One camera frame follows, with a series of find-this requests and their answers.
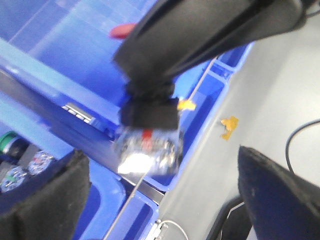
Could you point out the green push button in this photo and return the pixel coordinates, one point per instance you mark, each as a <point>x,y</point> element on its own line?
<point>12,146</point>

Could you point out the right blue plastic crate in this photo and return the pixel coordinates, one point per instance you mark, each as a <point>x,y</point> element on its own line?
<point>61,49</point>

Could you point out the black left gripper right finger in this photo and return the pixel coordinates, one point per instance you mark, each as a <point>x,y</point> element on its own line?
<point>281,205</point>

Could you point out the yellow tape scrap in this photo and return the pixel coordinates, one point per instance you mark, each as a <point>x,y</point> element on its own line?
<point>230,124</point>

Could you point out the red mushroom push button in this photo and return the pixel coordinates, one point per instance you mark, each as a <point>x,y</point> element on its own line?
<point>150,140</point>

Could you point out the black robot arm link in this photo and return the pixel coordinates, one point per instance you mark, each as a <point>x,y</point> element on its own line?
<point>205,37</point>

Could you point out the blue source bin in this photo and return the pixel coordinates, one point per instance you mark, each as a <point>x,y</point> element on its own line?
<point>51,138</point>

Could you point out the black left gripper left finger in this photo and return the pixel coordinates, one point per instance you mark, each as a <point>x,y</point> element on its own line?
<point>47,206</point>

